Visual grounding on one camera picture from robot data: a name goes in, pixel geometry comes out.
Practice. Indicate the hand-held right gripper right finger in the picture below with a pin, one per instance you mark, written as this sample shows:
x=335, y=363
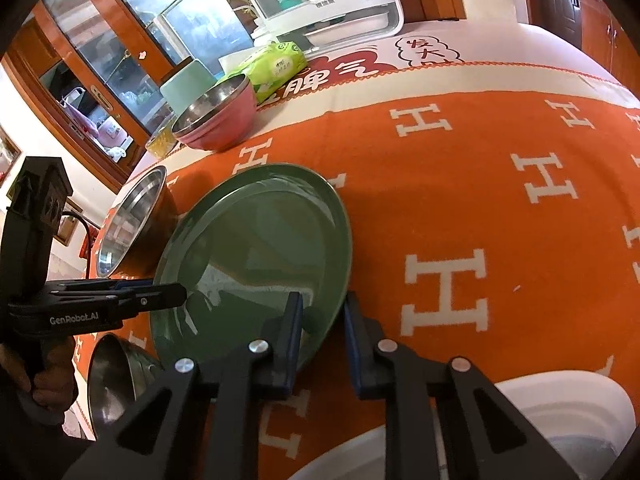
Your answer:
x=352, y=345

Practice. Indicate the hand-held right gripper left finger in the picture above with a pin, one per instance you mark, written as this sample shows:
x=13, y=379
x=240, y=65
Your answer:
x=295, y=345

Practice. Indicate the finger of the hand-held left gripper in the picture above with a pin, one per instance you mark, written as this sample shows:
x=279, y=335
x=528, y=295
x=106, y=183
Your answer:
x=160, y=296
x=132, y=284

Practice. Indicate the stainless steel bowl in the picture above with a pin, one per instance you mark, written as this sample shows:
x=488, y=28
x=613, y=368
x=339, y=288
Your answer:
x=112, y=380
x=130, y=225

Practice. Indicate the green plate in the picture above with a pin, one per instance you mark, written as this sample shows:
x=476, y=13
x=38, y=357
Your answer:
x=260, y=240

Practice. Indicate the pink steel bowl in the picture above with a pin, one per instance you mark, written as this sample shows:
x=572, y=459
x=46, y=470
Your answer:
x=220, y=130

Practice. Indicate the person's left hand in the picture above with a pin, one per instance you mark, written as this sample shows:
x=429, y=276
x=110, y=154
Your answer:
x=55, y=388

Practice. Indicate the glass jar yellow contents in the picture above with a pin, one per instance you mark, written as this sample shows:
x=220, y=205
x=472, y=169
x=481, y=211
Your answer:
x=160, y=142

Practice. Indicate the orange patterned tablecloth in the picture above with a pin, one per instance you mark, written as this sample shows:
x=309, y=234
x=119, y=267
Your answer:
x=475, y=185

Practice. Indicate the mint green canister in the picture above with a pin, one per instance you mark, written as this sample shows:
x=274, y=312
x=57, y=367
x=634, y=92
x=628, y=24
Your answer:
x=187, y=87

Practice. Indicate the wooden sliding glass door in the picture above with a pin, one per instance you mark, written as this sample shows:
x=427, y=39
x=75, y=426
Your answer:
x=75, y=35

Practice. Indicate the green tissue pack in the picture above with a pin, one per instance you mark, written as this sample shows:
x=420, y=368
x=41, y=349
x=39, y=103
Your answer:
x=275, y=67

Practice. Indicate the white storage case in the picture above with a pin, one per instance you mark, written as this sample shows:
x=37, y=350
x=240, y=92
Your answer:
x=350, y=20

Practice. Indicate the wooden cabinet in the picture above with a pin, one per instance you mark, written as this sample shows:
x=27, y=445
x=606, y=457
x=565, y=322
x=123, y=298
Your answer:
x=615, y=45

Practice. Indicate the wooden picture frame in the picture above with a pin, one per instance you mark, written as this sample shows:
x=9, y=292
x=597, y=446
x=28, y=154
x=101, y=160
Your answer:
x=10, y=157
x=68, y=230

